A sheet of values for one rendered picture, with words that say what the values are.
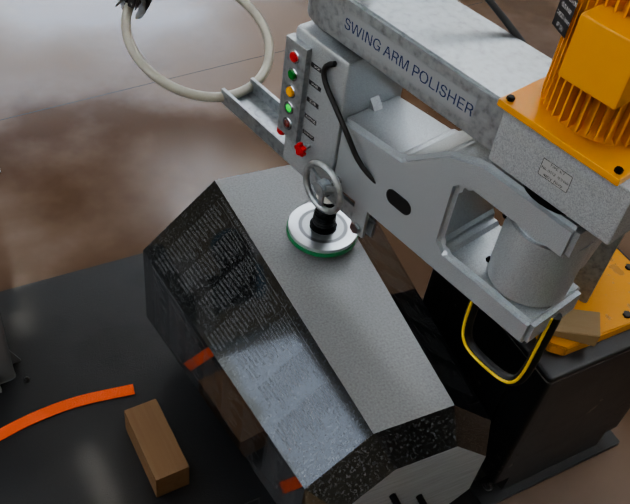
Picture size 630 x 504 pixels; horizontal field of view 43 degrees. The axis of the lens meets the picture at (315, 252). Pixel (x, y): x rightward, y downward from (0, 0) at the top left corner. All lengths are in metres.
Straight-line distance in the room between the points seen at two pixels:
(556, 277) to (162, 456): 1.56
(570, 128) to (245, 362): 1.20
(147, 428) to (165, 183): 1.43
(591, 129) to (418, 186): 0.50
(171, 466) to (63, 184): 1.65
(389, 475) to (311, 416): 0.26
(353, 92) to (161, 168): 2.15
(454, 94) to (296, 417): 0.98
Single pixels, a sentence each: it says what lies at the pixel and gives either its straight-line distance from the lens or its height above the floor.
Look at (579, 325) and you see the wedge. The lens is 2.54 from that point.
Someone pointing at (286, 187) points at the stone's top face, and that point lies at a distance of 2.63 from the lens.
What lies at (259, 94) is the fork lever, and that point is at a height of 1.13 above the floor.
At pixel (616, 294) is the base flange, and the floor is 0.78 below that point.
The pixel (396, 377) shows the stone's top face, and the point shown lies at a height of 0.86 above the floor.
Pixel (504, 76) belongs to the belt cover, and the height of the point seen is 1.73.
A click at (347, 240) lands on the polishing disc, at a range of 2.40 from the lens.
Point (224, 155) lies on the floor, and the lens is 4.09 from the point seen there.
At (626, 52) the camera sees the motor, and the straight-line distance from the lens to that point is 1.37.
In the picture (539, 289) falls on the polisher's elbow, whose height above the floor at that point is 1.35.
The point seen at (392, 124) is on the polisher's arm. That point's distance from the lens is 2.01.
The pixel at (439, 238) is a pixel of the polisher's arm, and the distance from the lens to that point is 1.92.
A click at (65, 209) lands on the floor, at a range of 3.82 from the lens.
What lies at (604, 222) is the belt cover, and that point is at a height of 1.65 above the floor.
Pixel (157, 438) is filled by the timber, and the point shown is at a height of 0.13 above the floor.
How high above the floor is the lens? 2.59
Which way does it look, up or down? 45 degrees down
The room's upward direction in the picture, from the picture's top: 9 degrees clockwise
